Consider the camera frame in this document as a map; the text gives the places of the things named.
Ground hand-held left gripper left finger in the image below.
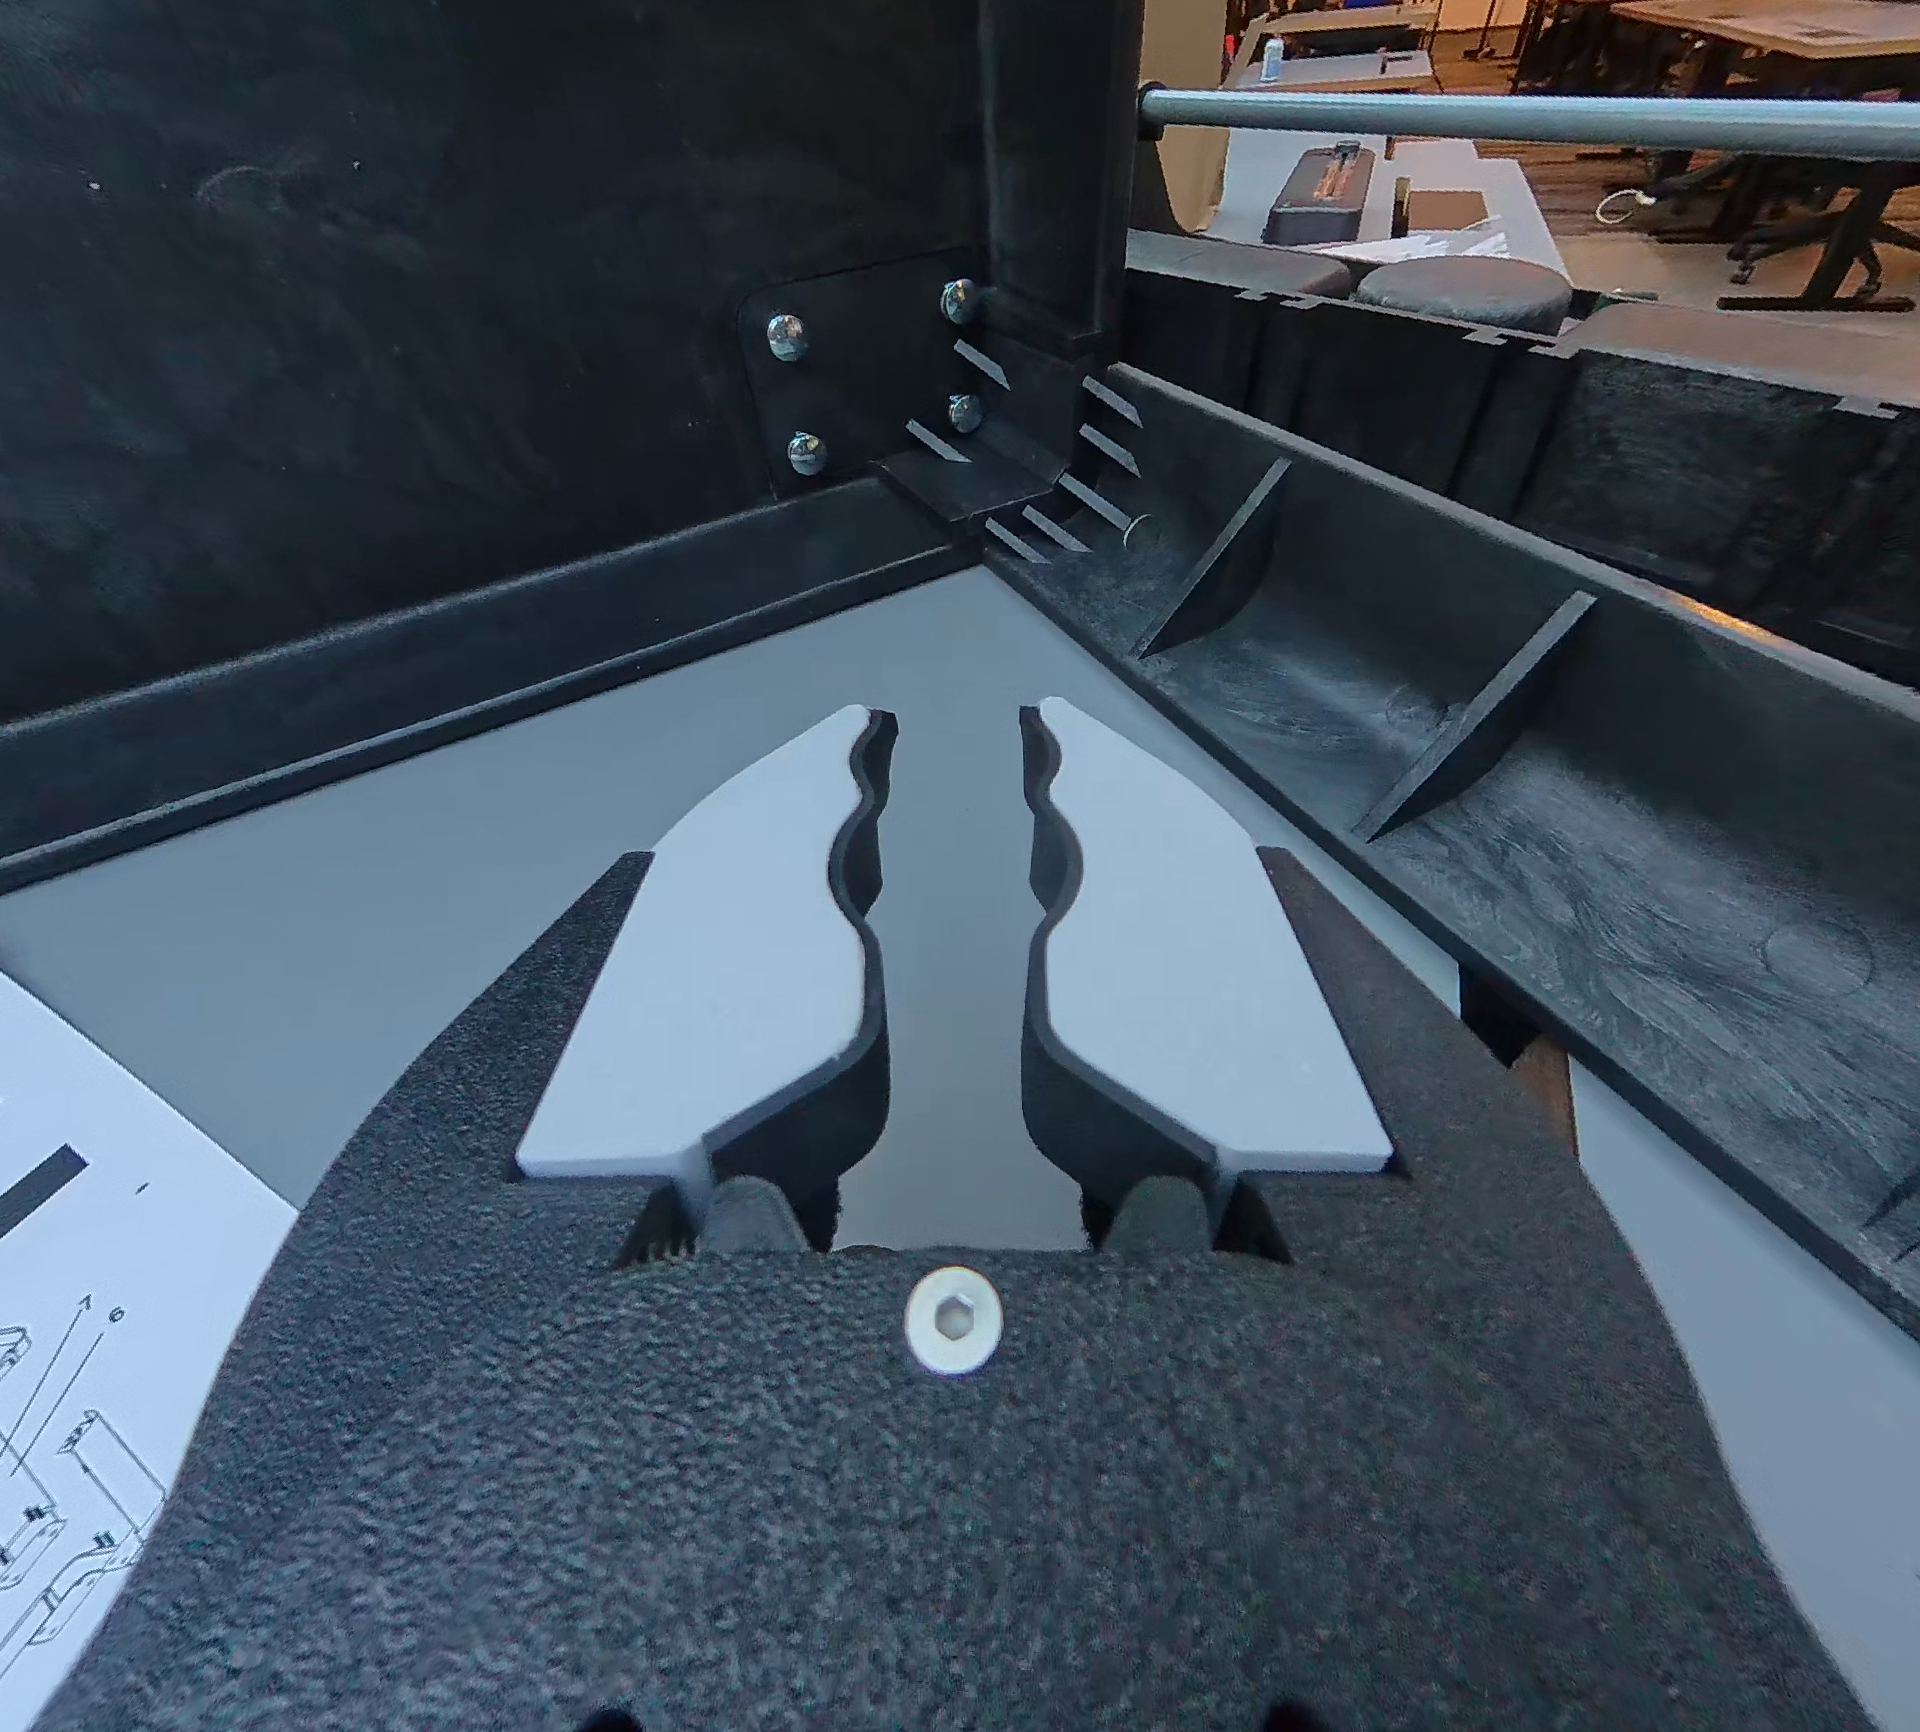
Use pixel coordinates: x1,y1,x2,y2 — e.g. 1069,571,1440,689
514,703,899,1262

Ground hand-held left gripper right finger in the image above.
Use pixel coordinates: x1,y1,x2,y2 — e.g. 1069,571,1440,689
1019,694,1399,1254

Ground long wooden office desk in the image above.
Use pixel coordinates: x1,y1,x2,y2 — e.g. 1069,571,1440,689
1602,0,1920,312

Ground brown wooden piece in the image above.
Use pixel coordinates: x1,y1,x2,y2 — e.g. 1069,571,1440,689
1506,1031,1579,1169

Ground white instruction sheet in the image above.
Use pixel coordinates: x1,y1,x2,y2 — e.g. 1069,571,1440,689
0,965,302,1732

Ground grey round pad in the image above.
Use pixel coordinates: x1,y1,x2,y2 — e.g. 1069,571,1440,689
1123,229,1355,300
1349,252,1577,338

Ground black long case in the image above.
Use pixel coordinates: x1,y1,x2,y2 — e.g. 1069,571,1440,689
1259,143,1380,250

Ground white paper sheets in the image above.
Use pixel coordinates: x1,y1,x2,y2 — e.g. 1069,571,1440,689
1391,177,1566,269

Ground grey metal rod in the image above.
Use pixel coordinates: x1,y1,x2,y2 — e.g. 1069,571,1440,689
1133,76,1920,165

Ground small grey table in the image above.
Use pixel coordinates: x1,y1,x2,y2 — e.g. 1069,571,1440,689
1225,0,1446,96

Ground black office chair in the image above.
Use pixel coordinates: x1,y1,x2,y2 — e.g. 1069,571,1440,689
1721,144,1920,299

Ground black metal corner bracket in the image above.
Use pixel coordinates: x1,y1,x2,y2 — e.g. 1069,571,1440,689
735,246,1146,568

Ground black square cart post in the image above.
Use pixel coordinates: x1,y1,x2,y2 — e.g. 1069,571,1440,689
972,0,1159,362

